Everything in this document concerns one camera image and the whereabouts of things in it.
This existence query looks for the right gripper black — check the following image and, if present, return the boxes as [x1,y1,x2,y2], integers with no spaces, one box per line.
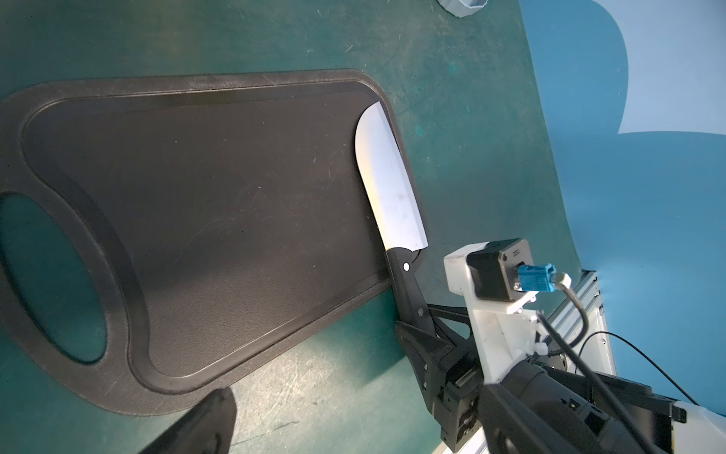
[395,305,484,452]

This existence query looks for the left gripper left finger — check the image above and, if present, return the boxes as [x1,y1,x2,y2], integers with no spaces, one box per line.
[141,388,237,454]

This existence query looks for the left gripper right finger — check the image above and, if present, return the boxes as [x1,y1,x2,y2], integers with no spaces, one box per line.
[478,384,573,453]

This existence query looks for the black cutting board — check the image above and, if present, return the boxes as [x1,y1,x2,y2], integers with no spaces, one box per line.
[1,70,391,415]

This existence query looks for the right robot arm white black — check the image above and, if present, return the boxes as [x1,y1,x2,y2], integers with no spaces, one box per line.
[395,306,725,453]

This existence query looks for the lavender plant in white pot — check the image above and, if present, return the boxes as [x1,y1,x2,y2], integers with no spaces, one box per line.
[438,0,489,18]

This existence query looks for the black camera cable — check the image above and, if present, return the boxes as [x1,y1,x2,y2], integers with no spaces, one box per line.
[535,283,701,454]

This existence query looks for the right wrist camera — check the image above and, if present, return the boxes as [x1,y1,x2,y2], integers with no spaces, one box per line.
[444,238,572,384]

